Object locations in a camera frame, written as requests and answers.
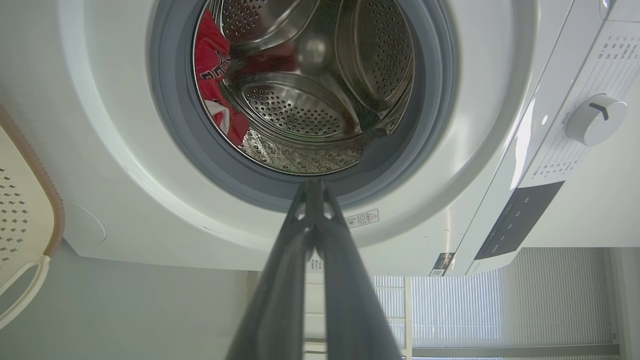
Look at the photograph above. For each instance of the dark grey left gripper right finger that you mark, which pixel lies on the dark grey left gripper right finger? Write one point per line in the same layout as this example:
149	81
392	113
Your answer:
350	310

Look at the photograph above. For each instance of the beige perforated laundry basket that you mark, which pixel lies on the beige perforated laundry basket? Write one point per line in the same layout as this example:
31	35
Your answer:
20	210

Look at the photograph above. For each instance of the white front-load washing machine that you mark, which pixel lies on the white front-load washing machine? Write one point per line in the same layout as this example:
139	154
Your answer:
125	190

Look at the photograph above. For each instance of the red and white jersey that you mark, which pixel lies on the red and white jersey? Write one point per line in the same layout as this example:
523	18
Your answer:
210	55

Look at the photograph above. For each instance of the white round control knob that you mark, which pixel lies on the white round control knob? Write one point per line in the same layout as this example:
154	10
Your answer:
595	120

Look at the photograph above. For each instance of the grey rubber door gasket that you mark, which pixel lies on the grey rubber door gasket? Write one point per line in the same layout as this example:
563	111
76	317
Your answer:
172	125

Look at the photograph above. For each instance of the stainless steel washing machine drum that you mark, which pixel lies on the stainless steel washing machine drum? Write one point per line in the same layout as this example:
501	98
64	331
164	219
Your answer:
300	105

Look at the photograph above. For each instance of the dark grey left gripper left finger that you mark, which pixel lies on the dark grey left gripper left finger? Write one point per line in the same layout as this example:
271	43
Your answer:
280	300

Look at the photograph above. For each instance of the white window blinds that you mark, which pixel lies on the white window blinds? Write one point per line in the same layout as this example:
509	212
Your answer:
455	310

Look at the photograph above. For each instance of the small white text label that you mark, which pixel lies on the small white text label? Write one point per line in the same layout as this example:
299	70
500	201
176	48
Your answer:
316	265

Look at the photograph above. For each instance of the white warning sticker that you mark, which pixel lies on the white warning sticker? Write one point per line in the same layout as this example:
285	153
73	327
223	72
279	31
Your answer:
362	218

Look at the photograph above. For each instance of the round white access panel cover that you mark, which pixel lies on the round white access panel cover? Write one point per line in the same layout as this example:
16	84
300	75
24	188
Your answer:
87	225

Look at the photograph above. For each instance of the white window frame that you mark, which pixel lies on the white window frame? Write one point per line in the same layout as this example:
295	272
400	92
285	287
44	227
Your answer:
408	320

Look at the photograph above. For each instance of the dark washing machine control panel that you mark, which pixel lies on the dark washing machine control panel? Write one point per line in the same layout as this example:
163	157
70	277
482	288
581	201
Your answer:
520	220

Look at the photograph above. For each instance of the black energy label sticker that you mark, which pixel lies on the black energy label sticker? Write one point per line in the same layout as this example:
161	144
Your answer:
442	264

